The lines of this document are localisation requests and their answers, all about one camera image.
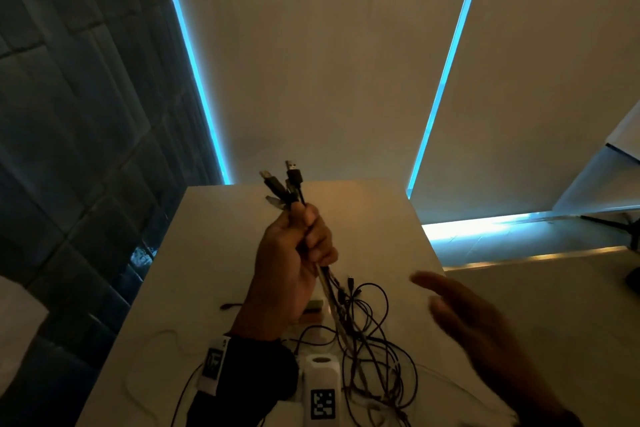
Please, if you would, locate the white pillow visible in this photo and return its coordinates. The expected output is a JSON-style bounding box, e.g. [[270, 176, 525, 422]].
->
[[0, 276, 50, 395]]

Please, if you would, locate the window sill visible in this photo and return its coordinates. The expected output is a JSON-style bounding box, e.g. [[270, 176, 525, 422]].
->
[[422, 209, 640, 271]]

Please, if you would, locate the black tripod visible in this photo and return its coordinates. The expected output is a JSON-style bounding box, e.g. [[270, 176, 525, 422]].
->
[[579, 213, 640, 296]]

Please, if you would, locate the person's right hand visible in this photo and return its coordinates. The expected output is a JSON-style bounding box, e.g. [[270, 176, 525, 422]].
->
[[409, 270, 566, 415]]

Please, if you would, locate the white table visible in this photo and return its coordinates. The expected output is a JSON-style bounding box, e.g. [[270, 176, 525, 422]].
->
[[75, 179, 516, 427]]

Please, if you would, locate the person's left hand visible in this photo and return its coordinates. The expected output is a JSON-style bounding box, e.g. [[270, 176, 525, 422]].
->
[[229, 201, 339, 342]]

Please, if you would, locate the tangle of cables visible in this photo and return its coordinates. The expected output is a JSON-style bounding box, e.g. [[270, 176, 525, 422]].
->
[[125, 266, 496, 427]]

